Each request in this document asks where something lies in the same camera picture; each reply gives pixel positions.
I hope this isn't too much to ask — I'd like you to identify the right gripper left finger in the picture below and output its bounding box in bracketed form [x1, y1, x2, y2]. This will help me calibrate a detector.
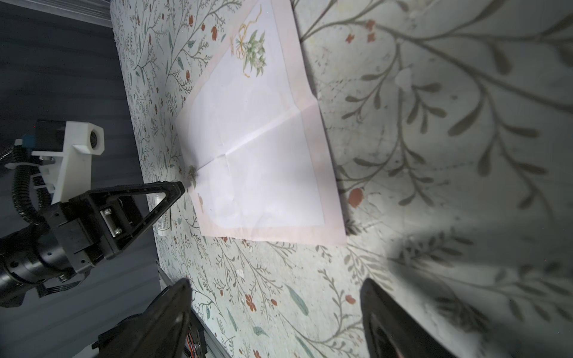
[97, 278, 192, 357]

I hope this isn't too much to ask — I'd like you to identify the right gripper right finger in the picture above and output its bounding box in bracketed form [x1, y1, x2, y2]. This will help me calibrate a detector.
[360, 278, 454, 358]

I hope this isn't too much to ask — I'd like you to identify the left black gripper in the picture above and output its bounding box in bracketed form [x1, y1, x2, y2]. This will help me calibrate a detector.
[41, 181, 184, 274]

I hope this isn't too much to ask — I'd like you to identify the white floral letter paper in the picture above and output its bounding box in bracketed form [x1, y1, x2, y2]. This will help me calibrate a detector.
[175, 1, 346, 246]

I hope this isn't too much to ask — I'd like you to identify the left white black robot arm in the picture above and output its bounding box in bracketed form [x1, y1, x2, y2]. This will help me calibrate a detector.
[1, 181, 185, 308]

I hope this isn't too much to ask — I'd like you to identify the white glue stick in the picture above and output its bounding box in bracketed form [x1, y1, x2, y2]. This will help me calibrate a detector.
[146, 192, 172, 237]

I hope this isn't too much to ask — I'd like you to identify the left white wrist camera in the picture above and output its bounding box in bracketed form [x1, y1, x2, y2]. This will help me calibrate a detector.
[5, 119, 105, 204]

